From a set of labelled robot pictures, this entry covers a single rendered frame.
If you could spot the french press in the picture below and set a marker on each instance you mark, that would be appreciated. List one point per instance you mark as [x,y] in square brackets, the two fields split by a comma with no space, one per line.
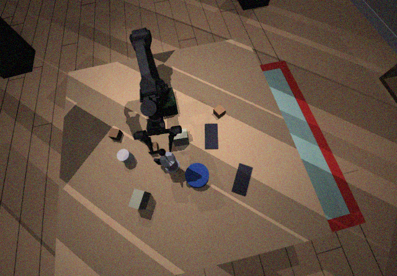
[167,160]

